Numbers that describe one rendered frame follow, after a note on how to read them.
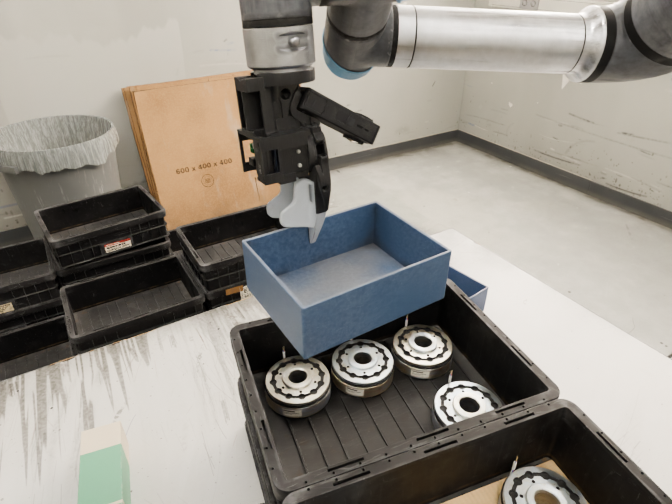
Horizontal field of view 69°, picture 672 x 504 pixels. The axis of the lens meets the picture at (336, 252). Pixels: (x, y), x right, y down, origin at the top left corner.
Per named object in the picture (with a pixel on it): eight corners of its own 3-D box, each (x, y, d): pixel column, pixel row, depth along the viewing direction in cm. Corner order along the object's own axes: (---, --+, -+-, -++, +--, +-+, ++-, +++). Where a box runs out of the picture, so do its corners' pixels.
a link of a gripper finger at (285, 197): (267, 241, 64) (258, 174, 60) (306, 230, 67) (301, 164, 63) (276, 250, 62) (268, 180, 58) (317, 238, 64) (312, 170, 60)
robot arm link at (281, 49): (294, 24, 56) (328, 23, 50) (298, 66, 58) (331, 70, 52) (232, 29, 53) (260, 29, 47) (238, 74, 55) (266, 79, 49)
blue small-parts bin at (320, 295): (373, 243, 71) (376, 200, 67) (445, 297, 60) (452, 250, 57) (246, 287, 62) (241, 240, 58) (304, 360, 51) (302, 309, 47)
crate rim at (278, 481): (445, 285, 90) (446, 275, 89) (562, 406, 66) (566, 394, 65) (229, 338, 78) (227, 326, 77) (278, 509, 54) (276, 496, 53)
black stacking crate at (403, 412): (438, 326, 95) (445, 278, 89) (544, 450, 71) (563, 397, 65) (236, 380, 83) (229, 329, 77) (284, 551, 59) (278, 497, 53)
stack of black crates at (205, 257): (283, 293, 214) (276, 201, 191) (316, 332, 193) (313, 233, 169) (193, 324, 197) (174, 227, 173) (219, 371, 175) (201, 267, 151)
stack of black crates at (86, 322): (193, 324, 197) (179, 253, 179) (219, 371, 175) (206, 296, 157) (86, 361, 179) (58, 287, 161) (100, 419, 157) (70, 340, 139)
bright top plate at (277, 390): (312, 350, 83) (312, 347, 82) (341, 390, 75) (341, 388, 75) (256, 371, 79) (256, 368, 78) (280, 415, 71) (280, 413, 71)
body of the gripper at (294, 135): (243, 176, 60) (227, 72, 55) (305, 163, 63) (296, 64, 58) (267, 192, 54) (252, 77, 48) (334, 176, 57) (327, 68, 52)
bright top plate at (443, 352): (430, 320, 89) (431, 318, 89) (464, 356, 81) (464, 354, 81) (382, 335, 86) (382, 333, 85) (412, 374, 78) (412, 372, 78)
